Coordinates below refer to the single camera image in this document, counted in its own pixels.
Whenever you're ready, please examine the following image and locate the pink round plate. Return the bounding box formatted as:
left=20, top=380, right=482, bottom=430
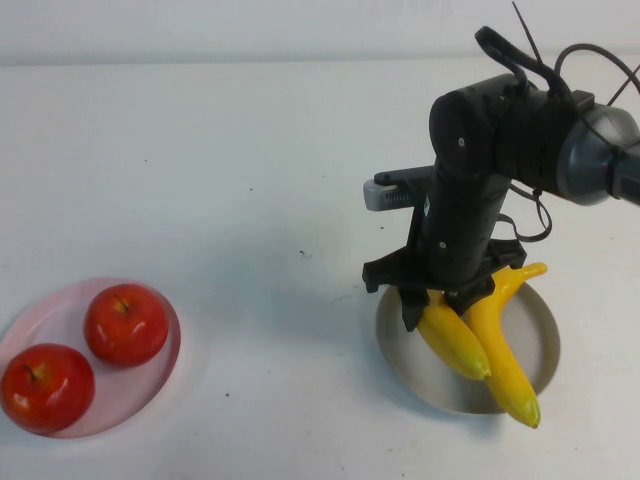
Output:
left=0, top=277, right=183, bottom=441

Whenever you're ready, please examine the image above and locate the red apple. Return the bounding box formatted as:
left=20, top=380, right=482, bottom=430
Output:
left=82, top=283, right=171, bottom=369
left=0, top=343, right=97, bottom=436

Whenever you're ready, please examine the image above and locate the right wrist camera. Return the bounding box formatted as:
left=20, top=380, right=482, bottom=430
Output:
left=362, top=166, right=436, bottom=212

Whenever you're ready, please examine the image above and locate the black zip tie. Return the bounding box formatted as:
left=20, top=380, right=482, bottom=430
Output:
left=511, top=0, right=548, bottom=69

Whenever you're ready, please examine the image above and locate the black right arm loop cable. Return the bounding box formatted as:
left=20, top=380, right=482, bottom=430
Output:
left=474, top=25, right=572, bottom=99

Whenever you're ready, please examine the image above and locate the blue-grey round plate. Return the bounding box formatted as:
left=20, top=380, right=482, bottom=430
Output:
left=374, top=281, right=561, bottom=416

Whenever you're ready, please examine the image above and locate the yellow strongly curved banana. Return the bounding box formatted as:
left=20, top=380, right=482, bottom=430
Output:
left=416, top=291, right=493, bottom=382

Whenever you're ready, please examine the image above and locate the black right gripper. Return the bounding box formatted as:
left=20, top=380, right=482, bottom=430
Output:
left=361, top=238, right=528, bottom=333

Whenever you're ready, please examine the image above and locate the yellow long banana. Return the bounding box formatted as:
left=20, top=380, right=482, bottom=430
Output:
left=464, top=261, right=549, bottom=430

